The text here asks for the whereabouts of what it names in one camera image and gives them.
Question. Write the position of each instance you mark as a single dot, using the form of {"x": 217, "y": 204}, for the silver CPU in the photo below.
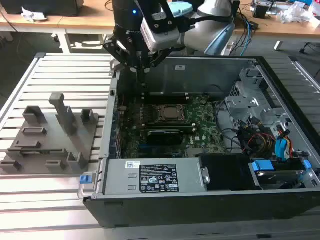
{"x": 173, "y": 112}

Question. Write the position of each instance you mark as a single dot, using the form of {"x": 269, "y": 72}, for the green motherboard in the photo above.
{"x": 207, "y": 130}

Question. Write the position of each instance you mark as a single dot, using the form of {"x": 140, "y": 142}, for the black chair base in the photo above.
{"x": 310, "y": 47}

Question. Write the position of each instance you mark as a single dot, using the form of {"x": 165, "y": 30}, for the grey power supply unit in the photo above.
{"x": 120, "y": 180}

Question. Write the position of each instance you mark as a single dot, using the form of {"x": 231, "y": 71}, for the tall black box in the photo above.
{"x": 236, "y": 10}

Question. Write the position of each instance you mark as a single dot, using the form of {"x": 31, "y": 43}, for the blue expansion slot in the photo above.
{"x": 143, "y": 144}

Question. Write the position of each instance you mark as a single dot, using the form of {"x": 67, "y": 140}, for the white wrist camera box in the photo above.
{"x": 165, "y": 41}

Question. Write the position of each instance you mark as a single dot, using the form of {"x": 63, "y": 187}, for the blue case latch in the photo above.
{"x": 84, "y": 179}

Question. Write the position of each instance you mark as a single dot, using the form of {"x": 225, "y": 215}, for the black drive bay cover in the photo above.
{"x": 225, "y": 172}

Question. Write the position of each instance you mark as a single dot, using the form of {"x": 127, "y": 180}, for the small black adapter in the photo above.
{"x": 254, "y": 25}

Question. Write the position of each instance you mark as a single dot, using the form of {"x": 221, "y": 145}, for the black open PC case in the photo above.
{"x": 175, "y": 212}

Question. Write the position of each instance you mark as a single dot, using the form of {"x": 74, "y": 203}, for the large black box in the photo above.
{"x": 50, "y": 7}

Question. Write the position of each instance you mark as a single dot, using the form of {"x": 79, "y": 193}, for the metal drive cage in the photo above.
{"x": 240, "y": 102}

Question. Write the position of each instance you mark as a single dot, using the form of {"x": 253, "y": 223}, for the wooden desk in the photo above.
{"x": 87, "y": 20}
{"x": 275, "y": 28}

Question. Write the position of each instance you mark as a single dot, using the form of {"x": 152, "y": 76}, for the hard disk blue carrier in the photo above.
{"x": 275, "y": 175}

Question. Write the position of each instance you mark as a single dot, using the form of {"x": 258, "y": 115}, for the coin cell battery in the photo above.
{"x": 204, "y": 101}

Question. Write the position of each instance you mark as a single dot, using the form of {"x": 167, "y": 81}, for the crumpled white paper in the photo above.
{"x": 35, "y": 16}

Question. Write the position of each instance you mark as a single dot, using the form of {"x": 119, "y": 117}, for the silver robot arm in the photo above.
{"x": 212, "y": 7}

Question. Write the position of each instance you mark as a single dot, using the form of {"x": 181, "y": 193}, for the grey parts rack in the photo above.
{"x": 51, "y": 125}

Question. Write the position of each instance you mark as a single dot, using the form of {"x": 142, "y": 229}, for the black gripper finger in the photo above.
{"x": 117, "y": 51}
{"x": 156, "y": 60}

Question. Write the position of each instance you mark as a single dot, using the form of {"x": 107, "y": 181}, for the white power strip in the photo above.
{"x": 228, "y": 48}

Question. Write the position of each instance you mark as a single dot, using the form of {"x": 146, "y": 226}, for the black graphics card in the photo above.
{"x": 163, "y": 138}

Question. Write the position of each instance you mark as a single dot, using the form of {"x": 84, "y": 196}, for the crumpled clear plastic bag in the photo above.
{"x": 293, "y": 12}

